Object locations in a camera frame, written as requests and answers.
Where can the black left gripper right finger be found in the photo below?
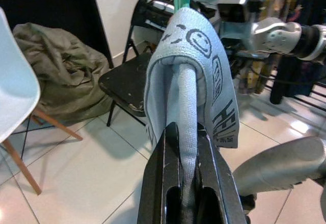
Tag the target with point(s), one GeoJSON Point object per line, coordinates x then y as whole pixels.
{"type": "Point", "coordinates": [219, 178]}

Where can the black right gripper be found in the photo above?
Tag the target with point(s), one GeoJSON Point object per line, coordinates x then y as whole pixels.
{"type": "Point", "coordinates": [208, 10]}

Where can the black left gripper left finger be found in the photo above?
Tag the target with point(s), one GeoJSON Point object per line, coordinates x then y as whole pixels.
{"type": "Point", "coordinates": [155, 183]}

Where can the light blue printed garment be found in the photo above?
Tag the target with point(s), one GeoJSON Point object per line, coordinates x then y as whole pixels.
{"type": "Point", "coordinates": [188, 30]}

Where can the grey robot leg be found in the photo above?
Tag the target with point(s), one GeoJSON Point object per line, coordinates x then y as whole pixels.
{"type": "Point", "coordinates": [280, 163]}

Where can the black folding chair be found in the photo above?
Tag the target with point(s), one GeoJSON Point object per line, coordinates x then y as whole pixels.
{"type": "Point", "coordinates": [127, 81]}

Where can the black garment with green print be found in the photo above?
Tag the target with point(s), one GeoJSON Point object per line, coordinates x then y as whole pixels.
{"type": "Point", "coordinates": [293, 81]}

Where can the olive green bag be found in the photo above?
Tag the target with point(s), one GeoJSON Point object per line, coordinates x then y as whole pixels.
{"type": "Point", "coordinates": [63, 68]}

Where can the white plastic chair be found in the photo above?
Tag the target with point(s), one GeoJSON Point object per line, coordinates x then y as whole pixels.
{"type": "Point", "coordinates": [15, 81]}

